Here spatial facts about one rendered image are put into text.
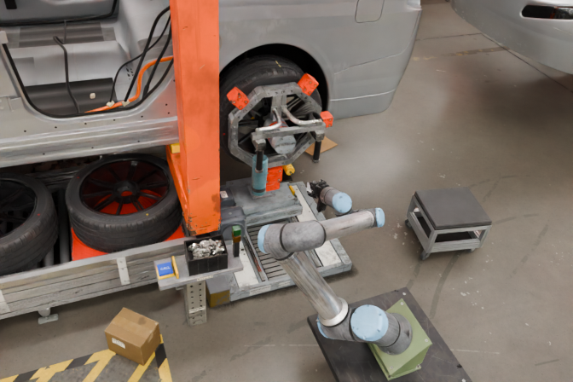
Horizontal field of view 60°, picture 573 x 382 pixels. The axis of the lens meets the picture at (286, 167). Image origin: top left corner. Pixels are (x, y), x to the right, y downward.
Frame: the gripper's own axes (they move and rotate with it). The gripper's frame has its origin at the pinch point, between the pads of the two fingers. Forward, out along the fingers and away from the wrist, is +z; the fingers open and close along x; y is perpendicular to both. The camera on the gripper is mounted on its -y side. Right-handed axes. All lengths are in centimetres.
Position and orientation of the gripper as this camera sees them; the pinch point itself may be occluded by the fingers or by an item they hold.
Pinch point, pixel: (309, 189)
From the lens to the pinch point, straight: 271.0
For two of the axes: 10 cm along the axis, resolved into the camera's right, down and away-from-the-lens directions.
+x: -9.0, 2.2, -3.8
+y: -1.1, -9.6, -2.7
